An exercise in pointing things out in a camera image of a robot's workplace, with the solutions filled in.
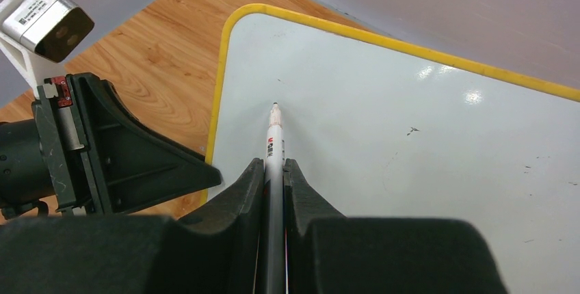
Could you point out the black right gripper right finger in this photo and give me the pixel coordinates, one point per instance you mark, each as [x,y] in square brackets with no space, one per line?
[329,252]

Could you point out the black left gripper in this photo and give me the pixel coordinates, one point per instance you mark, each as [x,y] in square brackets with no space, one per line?
[101,159]

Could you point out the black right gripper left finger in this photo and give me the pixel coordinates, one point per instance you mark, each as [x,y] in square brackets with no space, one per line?
[210,250]

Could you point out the brown whiteboard marker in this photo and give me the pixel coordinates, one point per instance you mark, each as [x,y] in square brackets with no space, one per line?
[274,264]

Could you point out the yellow framed whiteboard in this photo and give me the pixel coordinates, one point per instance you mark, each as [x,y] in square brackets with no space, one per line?
[380,127]

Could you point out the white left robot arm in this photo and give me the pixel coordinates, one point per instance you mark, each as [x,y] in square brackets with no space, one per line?
[25,180]

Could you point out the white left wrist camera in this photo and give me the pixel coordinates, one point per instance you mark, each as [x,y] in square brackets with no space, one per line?
[38,35]

